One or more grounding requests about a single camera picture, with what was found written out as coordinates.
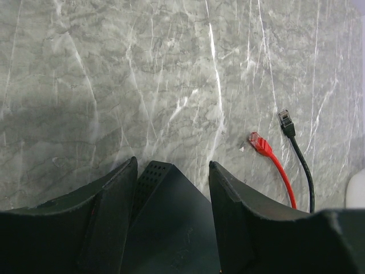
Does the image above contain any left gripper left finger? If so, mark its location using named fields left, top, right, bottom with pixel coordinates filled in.
left=1, top=158, right=137, bottom=273

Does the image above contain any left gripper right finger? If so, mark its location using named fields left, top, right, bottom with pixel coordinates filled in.
left=209, top=162, right=364, bottom=273

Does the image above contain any black network switch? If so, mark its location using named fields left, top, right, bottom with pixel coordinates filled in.
left=120, top=161, right=221, bottom=273

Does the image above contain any red ethernet cable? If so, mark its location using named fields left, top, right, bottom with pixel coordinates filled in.
left=248, top=131, right=297, bottom=209

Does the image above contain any black ethernet cable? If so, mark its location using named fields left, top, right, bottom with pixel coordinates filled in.
left=277, top=108, right=315, bottom=213

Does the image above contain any white plastic bin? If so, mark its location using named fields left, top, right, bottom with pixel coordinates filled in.
left=345, top=170, right=365, bottom=209

